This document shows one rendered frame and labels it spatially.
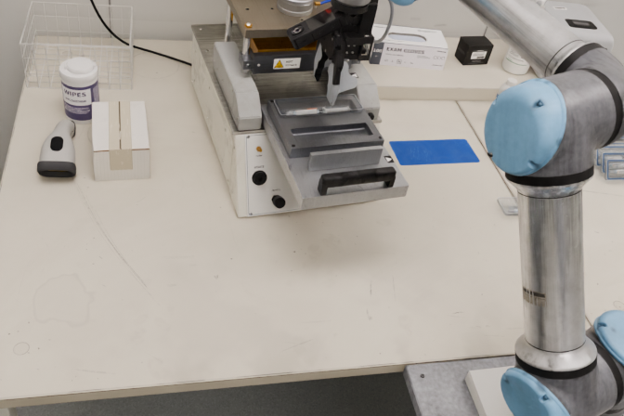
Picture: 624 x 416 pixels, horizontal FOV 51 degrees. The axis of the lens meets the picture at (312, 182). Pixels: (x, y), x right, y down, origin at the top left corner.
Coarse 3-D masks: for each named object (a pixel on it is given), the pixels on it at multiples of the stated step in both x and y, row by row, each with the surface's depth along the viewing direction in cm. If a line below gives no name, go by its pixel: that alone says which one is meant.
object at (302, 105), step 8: (344, 96) 141; (352, 96) 141; (280, 104) 135; (288, 104) 135; (296, 104) 136; (304, 104) 136; (312, 104) 137; (320, 104) 137; (328, 104) 137; (336, 104) 138; (344, 104) 138; (352, 104) 139; (360, 104) 139; (280, 112) 133; (288, 112) 133; (296, 112) 134; (304, 112) 134
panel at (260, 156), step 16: (256, 144) 140; (256, 160) 141; (272, 160) 142; (272, 176) 144; (256, 192) 143; (272, 192) 145; (288, 192) 146; (256, 208) 144; (272, 208) 146; (288, 208) 147
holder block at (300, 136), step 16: (272, 112) 135; (288, 128) 131; (304, 128) 132; (320, 128) 133; (336, 128) 135; (352, 128) 136; (368, 128) 136; (288, 144) 127; (304, 144) 128; (320, 144) 128; (336, 144) 129; (352, 144) 130; (368, 144) 132
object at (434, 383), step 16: (416, 368) 122; (432, 368) 122; (448, 368) 123; (464, 368) 123; (480, 368) 124; (416, 384) 119; (432, 384) 120; (448, 384) 120; (464, 384) 121; (416, 400) 117; (432, 400) 117; (448, 400) 118; (464, 400) 118
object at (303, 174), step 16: (272, 128) 134; (272, 144) 134; (288, 160) 127; (304, 160) 128; (320, 160) 124; (336, 160) 126; (352, 160) 127; (368, 160) 129; (384, 160) 132; (288, 176) 126; (304, 176) 124; (400, 176) 128; (304, 192) 121; (336, 192) 122; (352, 192) 123; (368, 192) 124; (384, 192) 126; (400, 192) 127; (304, 208) 121
